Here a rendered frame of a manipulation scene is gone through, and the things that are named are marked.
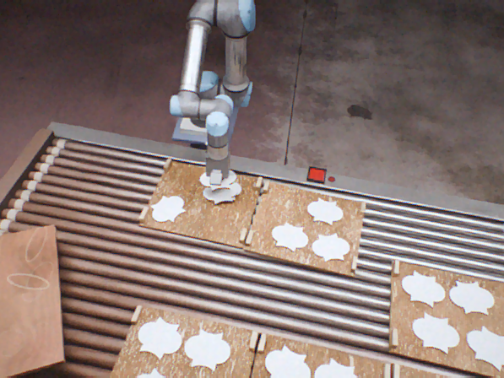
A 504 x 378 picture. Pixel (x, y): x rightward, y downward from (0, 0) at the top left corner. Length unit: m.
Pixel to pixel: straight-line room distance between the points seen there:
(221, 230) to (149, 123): 1.95
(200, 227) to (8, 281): 0.66
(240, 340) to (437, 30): 3.90
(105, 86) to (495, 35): 3.40
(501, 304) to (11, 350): 1.57
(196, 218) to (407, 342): 0.87
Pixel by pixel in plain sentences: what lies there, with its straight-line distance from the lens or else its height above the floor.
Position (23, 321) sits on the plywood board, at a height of 1.04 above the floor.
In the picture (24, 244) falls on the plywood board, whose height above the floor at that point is 1.04.
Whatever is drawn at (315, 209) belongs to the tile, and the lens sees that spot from 1.98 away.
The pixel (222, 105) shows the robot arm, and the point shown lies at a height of 1.33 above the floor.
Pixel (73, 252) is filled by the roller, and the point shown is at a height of 0.91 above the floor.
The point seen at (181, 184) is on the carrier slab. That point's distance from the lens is 2.05.
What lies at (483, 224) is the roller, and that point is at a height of 0.92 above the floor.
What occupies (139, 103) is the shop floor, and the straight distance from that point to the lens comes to 3.91.
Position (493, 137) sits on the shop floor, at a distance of 4.07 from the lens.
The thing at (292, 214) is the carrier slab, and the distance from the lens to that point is 1.96.
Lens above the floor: 2.48
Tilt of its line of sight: 50 degrees down
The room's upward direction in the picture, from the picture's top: 3 degrees clockwise
